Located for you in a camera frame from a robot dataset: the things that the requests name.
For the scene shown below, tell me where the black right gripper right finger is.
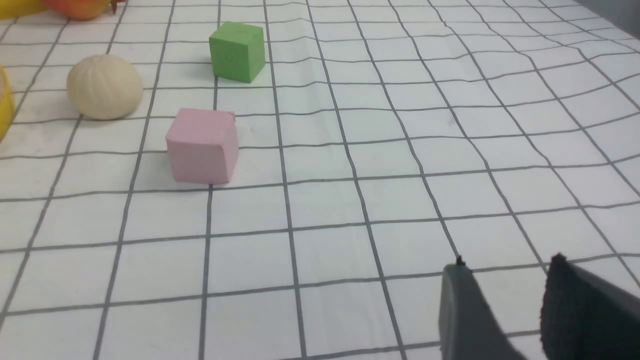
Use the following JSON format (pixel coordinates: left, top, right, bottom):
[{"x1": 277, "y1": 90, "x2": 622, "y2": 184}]
[{"x1": 540, "y1": 253, "x2": 640, "y2": 360}]

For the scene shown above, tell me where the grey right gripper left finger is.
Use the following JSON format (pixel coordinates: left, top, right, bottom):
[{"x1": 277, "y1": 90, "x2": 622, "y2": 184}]
[{"x1": 438, "y1": 256, "x2": 525, "y2": 360}]

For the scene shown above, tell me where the red orange toy fruit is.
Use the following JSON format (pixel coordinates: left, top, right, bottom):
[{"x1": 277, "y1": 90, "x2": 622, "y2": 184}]
[{"x1": 43, "y1": 0, "x2": 126, "y2": 21}]

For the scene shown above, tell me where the yellow bamboo steamer tray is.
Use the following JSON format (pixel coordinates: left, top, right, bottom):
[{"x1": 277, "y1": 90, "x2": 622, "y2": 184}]
[{"x1": 0, "y1": 66, "x2": 16, "y2": 142}]

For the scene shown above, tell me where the green foam cube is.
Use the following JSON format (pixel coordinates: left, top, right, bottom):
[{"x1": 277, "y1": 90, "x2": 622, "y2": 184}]
[{"x1": 209, "y1": 22, "x2": 266, "y2": 84}]

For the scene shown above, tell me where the white grid tablecloth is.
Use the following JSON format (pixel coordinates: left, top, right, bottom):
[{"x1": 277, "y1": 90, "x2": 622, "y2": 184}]
[{"x1": 0, "y1": 0, "x2": 639, "y2": 360}]

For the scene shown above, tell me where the cream white bun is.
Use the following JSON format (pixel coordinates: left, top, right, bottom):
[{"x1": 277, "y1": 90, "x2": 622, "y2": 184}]
[{"x1": 66, "y1": 54, "x2": 144, "y2": 121}]

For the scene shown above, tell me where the yellow bamboo steamer lid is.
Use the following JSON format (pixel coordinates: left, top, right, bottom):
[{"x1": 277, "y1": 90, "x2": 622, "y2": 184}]
[{"x1": 0, "y1": 0, "x2": 48, "y2": 21}]

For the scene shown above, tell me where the pink foam cube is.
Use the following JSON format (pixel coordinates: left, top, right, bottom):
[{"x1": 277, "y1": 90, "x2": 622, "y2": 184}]
[{"x1": 166, "y1": 108, "x2": 239, "y2": 185}]

